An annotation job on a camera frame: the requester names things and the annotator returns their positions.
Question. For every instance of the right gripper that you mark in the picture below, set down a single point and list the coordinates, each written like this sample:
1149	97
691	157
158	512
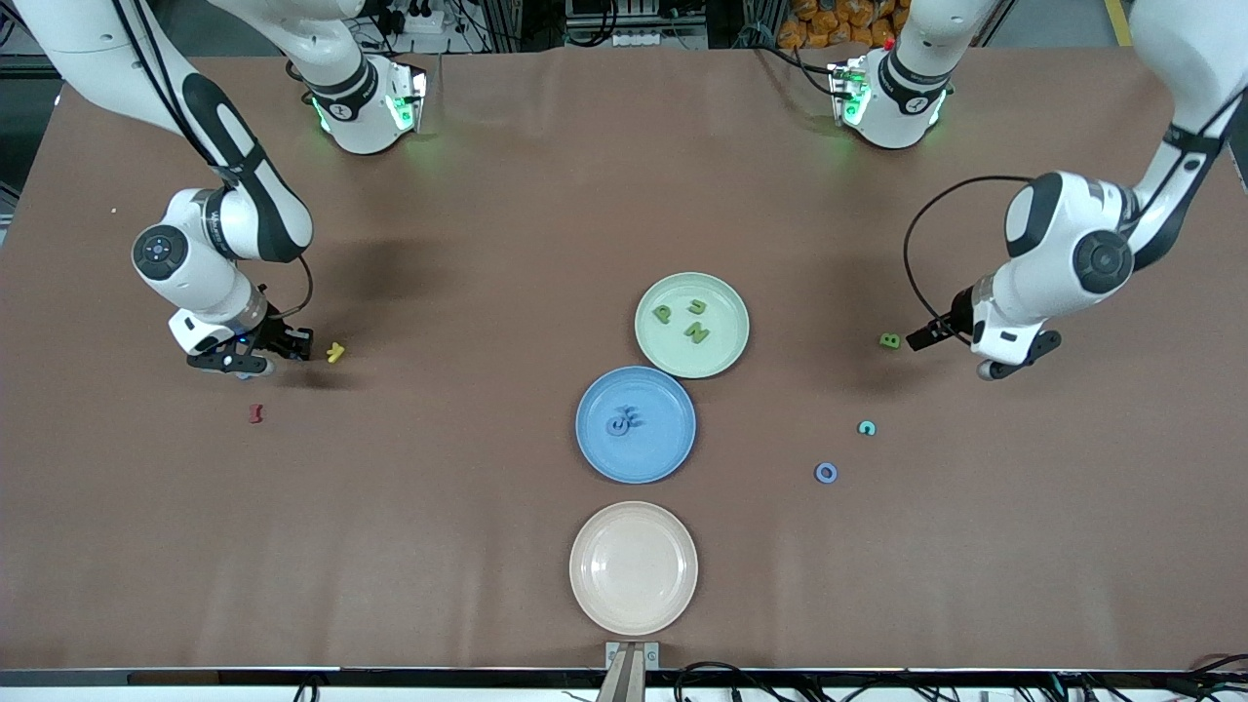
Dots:
278	334

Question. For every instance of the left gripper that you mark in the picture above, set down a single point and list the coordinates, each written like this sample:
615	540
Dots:
957	315

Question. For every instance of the green foam letter N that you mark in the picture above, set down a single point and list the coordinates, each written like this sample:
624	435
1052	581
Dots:
696	331

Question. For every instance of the blue foam letter G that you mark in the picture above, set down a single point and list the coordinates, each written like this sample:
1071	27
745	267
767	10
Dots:
616	428

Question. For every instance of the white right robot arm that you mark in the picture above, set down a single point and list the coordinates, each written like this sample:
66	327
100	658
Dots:
195	263

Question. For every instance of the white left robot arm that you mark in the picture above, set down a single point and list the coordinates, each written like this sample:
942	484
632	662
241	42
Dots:
1063	253

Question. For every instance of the blue foam letter O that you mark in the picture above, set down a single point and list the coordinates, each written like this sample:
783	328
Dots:
817	473

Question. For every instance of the light green plate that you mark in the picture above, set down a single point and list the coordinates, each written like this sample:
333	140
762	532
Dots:
721	356

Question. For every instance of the brown table cover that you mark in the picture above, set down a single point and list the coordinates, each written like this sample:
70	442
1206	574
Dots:
975	585

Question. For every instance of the bag of orange fruits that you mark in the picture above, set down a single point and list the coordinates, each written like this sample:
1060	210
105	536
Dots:
809	24

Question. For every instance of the blue plate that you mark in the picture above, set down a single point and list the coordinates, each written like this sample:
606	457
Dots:
634	458

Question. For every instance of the white power strip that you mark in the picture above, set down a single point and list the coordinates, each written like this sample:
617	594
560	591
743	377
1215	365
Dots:
424	18

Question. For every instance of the beige plate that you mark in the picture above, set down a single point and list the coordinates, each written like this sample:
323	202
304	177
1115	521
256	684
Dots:
634	570

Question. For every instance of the black equipment rack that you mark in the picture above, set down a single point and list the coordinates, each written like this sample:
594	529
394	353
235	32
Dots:
634	24

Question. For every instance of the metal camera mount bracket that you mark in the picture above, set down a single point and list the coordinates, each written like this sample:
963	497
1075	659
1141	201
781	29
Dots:
632	658

